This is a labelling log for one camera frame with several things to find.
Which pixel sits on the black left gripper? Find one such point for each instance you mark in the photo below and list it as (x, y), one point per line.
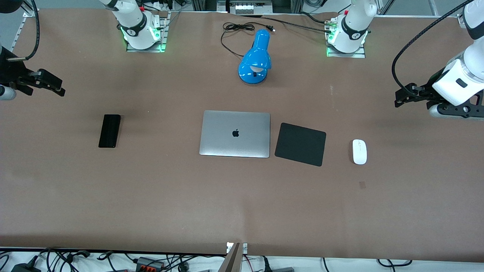
(426, 91)

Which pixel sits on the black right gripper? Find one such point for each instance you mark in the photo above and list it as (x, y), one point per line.
(8, 72)

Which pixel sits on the black smartphone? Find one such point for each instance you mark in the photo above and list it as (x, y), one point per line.
(109, 130)

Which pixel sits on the white computer mouse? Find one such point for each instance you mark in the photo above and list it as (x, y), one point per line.
(359, 152)

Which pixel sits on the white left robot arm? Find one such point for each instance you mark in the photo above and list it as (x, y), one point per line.
(355, 22)

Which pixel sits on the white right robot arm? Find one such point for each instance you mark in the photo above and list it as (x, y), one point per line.
(132, 19)

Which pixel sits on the black mouse pad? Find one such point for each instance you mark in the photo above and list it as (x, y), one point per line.
(300, 144)

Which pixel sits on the white power strip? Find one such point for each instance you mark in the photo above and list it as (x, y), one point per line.
(164, 5)

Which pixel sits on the blue desk lamp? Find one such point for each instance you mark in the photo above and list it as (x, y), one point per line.
(257, 56)

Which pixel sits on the silver closed laptop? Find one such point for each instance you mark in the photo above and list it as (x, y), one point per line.
(234, 134)

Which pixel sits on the black power adapter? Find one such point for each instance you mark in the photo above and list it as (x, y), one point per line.
(24, 267)

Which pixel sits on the white control box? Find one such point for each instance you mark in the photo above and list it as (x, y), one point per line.
(245, 8)

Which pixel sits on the orange black connector block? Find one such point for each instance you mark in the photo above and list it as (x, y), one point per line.
(149, 263)

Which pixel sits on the metal table corner bracket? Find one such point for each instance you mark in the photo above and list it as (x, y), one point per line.
(461, 20)
(20, 32)

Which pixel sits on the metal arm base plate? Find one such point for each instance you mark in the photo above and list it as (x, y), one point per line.
(163, 34)
(361, 53)

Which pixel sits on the aluminium frame structure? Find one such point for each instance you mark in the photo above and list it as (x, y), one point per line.
(287, 5)

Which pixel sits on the wooden camera mount post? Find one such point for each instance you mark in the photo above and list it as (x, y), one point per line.
(235, 258)

